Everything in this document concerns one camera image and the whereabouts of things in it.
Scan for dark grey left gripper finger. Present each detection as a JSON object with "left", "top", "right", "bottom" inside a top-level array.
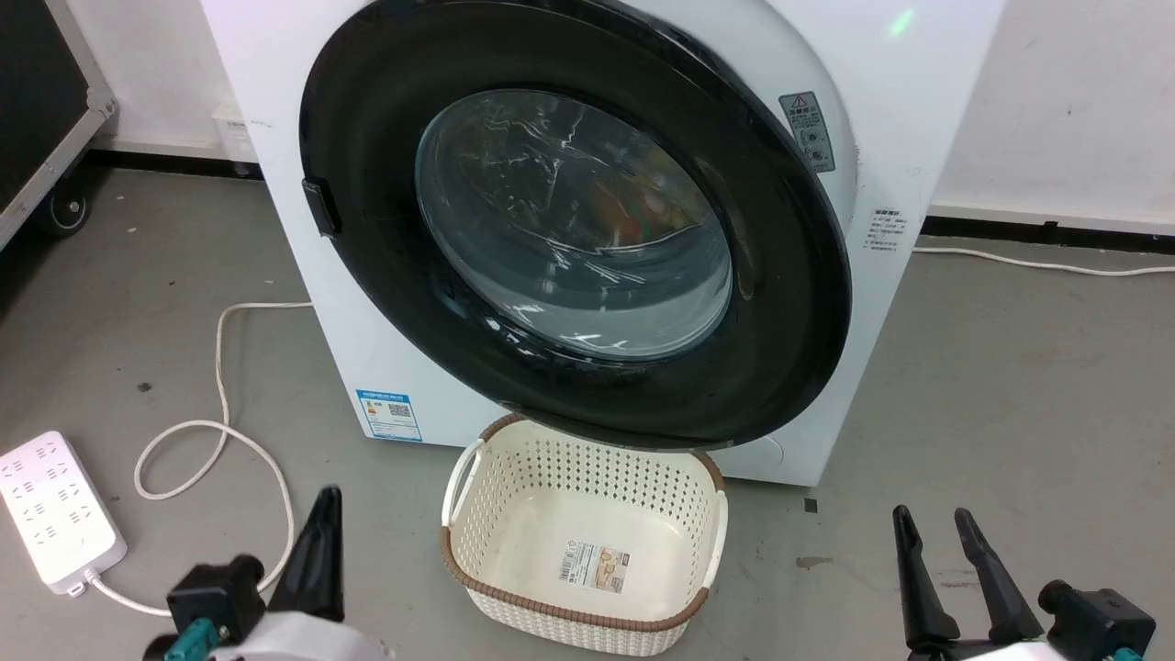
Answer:
[
  {"left": 318, "top": 487, "right": 346, "bottom": 623},
  {"left": 269, "top": 488, "right": 328, "bottom": 618}
]

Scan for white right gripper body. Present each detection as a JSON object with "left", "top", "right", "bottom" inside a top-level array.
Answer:
[{"left": 907, "top": 637, "right": 1119, "bottom": 661}]

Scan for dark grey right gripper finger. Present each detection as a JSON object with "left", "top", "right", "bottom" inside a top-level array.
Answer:
[
  {"left": 953, "top": 508, "right": 1046, "bottom": 644},
  {"left": 892, "top": 505, "right": 961, "bottom": 651}
]

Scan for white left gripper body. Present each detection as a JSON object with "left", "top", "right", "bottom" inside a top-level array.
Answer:
[{"left": 209, "top": 610, "right": 397, "bottom": 661}]

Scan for white front-load washing machine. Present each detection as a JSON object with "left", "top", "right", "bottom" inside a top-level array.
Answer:
[{"left": 200, "top": 0, "right": 1006, "bottom": 487}]

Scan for black round washing machine door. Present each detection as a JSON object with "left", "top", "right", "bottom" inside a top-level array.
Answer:
[{"left": 299, "top": 0, "right": 855, "bottom": 453}]

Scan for blue energy label sticker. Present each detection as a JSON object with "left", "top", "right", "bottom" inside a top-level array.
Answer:
[{"left": 355, "top": 389, "right": 424, "bottom": 443}]

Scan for white perforated laundry basket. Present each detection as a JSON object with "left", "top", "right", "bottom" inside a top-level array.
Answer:
[{"left": 441, "top": 413, "right": 729, "bottom": 657}]

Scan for white power strip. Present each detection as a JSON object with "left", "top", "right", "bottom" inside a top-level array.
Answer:
[{"left": 0, "top": 431, "right": 128, "bottom": 596}]

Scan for printed basket label sticker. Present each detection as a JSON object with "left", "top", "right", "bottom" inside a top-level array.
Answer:
[{"left": 557, "top": 540, "right": 634, "bottom": 595}]

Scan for white text label sticker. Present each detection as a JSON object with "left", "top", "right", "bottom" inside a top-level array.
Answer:
[{"left": 867, "top": 207, "right": 912, "bottom": 255}]

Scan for black caster wheel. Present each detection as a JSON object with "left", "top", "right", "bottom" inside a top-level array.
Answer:
[{"left": 37, "top": 184, "right": 91, "bottom": 238}]

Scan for colourful clothes inside drum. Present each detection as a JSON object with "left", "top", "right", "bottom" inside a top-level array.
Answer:
[{"left": 587, "top": 170, "right": 689, "bottom": 253}]

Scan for grey warning sticker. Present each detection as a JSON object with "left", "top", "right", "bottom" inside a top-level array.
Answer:
[{"left": 778, "top": 91, "right": 837, "bottom": 174}]

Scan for black aluminium-edged flight case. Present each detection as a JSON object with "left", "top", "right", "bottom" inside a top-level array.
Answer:
[{"left": 0, "top": 0, "right": 118, "bottom": 251}]

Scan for white power strip cable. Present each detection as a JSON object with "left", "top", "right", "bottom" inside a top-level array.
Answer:
[{"left": 87, "top": 300, "right": 318, "bottom": 618}]

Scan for thin white floor cable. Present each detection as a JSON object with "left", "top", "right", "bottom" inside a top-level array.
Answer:
[{"left": 913, "top": 244, "right": 1175, "bottom": 277}]

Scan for white wall outlet box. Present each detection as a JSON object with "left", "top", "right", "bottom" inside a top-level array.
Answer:
[{"left": 211, "top": 101, "right": 259, "bottom": 166}]

